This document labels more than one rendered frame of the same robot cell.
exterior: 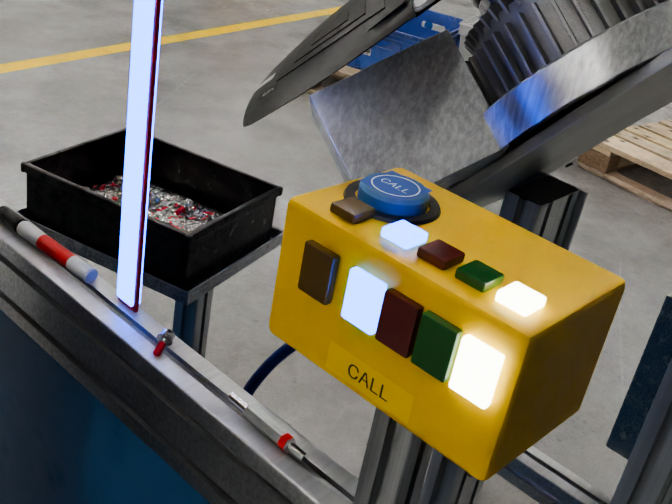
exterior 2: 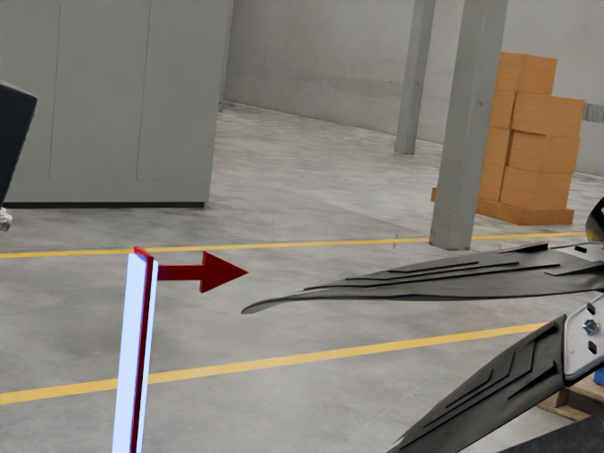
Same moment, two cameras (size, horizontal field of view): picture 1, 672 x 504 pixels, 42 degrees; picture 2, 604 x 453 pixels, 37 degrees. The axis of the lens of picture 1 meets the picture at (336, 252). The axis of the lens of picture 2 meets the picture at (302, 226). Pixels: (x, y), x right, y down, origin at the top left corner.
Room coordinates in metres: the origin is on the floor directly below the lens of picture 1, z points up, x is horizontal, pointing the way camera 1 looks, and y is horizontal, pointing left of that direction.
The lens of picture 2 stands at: (0.21, -0.10, 1.30)
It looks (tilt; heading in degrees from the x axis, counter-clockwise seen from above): 10 degrees down; 23
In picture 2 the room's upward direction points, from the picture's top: 7 degrees clockwise
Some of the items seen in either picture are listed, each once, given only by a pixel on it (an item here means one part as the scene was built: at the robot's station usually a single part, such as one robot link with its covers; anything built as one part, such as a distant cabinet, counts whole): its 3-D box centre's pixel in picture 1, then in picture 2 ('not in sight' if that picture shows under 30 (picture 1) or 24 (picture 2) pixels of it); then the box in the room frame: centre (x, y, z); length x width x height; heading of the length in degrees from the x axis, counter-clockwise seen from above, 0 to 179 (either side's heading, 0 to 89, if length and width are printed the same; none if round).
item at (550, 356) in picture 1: (434, 315); not in sight; (0.42, -0.06, 1.02); 0.16 x 0.10 x 0.11; 52
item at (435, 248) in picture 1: (440, 254); not in sight; (0.39, -0.05, 1.08); 0.02 x 0.02 x 0.01; 52
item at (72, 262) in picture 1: (44, 242); not in sight; (0.68, 0.26, 0.87); 0.14 x 0.01 x 0.01; 55
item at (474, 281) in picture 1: (479, 275); not in sight; (0.38, -0.07, 1.08); 0.02 x 0.02 x 0.01; 52
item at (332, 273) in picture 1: (318, 272); not in sight; (0.41, 0.01, 1.04); 0.02 x 0.01 x 0.03; 52
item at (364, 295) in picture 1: (363, 300); not in sight; (0.39, -0.02, 1.04); 0.02 x 0.01 x 0.03; 52
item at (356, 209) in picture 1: (352, 209); not in sight; (0.42, 0.00, 1.08); 0.02 x 0.02 x 0.01; 52
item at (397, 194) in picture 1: (393, 196); not in sight; (0.45, -0.03, 1.08); 0.04 x 0.04 x 0.02
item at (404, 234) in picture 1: (404, 234); not in sight; (0.41, -0.03, 1.08); 0.02 x 0.02 x 0.01; 52
